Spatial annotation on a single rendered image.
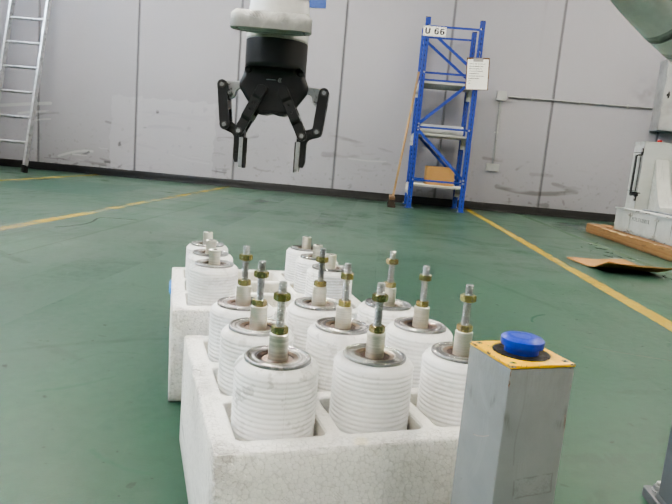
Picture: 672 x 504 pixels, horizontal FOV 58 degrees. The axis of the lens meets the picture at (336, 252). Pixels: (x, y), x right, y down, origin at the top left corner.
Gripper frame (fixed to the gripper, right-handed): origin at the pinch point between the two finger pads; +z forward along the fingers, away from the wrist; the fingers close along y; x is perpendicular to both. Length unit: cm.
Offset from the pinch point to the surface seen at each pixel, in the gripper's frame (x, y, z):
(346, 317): -2.9, -11.5, 20.3
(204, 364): -3.6, 7.6, 29.0
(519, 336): 21.1, -27.5, 14.0
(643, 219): -372, -229, 26
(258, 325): 1.1, -0.2, 21.3
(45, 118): -653, 360, -14
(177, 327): -30.2, 18.9, 32.5
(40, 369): -40, 49, 47
